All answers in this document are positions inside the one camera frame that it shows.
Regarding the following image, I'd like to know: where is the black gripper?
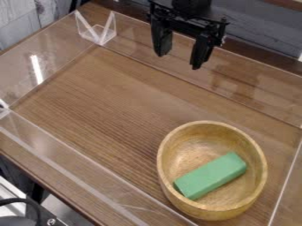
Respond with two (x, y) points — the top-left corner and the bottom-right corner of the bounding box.
(148, 0), (228, 70)

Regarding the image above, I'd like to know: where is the green rectangular block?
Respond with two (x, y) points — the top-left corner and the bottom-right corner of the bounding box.
(173, 152), (247, 200)

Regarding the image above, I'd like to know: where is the clear acrylic corner bracket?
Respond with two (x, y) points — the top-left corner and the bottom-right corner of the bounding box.
(74, 11), (116, 46)

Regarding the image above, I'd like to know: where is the brown wooden bowl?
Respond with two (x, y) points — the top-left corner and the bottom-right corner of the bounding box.
(156, 121), (267, 221)

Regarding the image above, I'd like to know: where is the black cable lower left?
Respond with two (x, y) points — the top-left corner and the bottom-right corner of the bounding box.
(0, 197), (42, 226)

